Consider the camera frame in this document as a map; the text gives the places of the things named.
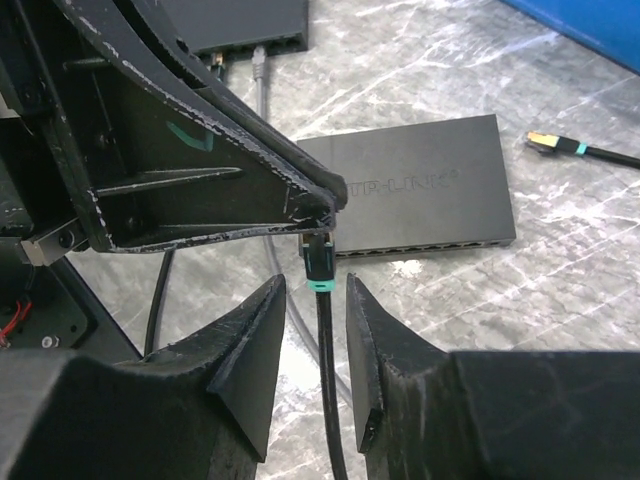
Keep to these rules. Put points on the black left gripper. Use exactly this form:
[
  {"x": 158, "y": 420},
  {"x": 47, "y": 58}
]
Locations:
[{"x": 138, "y": 177}]

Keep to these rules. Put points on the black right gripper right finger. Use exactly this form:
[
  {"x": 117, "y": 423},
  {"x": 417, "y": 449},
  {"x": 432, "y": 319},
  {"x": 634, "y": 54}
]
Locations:
[{"x": 424, "y": 413}]

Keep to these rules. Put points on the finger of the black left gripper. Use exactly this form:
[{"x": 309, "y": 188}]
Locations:
[{"x": 137, "y": 39}]

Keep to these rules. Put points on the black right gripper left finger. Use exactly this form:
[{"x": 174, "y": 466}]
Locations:
[{"x": 200, "y": 408}]

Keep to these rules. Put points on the black network switch box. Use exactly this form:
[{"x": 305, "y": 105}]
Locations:
[{"x": 234, "y": 28}]

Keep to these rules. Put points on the black cable teal plug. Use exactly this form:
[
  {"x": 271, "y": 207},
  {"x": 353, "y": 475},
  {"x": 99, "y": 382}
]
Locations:
[{"x": 318, "y": 253}]

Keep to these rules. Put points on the blue plastic bin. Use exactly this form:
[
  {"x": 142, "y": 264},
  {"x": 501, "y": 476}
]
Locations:
[{"x": 607, "y": 27}]

